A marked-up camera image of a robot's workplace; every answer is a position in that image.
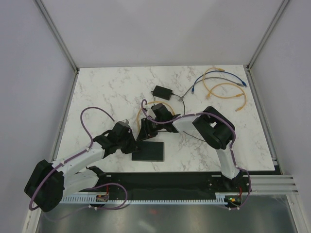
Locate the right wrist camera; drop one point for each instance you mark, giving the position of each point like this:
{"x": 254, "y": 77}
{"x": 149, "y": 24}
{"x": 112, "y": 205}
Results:
{"x": 150, "y": 113}

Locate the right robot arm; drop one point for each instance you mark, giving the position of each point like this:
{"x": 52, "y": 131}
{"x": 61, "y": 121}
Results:
{"x": 216, "y": 130}

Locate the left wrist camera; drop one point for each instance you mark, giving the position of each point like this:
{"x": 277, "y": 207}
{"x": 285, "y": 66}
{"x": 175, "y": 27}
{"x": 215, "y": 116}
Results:
{"x": 126, "y": 121}

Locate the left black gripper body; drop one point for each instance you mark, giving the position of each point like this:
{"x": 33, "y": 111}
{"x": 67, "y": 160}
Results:
{"x": 127, "y": 145}

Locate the black network switch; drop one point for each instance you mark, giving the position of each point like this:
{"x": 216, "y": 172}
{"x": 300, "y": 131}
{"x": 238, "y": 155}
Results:
{"x": 149, "y": 151}

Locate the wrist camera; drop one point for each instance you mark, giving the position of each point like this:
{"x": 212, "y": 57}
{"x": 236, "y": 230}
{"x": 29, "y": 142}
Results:
{"x": 150, "y": 113}
{"x": 126, "y": 121}

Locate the black power adapter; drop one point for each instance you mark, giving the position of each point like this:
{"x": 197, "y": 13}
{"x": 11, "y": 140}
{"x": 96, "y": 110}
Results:
{"x": 162, "y": 92}

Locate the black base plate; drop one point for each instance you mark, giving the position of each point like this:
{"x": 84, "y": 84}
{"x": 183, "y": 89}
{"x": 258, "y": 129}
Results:
{"x": 170, "y": 185}

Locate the white slotted cable duct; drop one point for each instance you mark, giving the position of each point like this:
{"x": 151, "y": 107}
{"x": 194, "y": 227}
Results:
{"x": 91, "y": 198}

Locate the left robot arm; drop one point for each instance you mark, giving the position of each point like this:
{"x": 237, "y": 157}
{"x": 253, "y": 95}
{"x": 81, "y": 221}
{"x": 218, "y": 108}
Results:
{"x": 50, "y": 182}

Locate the aluminium frame rail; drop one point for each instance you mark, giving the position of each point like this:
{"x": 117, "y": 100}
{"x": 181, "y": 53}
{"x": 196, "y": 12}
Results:
{"x": 257, "y": 182}

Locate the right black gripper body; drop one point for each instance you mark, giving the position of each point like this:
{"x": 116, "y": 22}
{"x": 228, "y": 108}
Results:
{"x": 152, "y": 127}

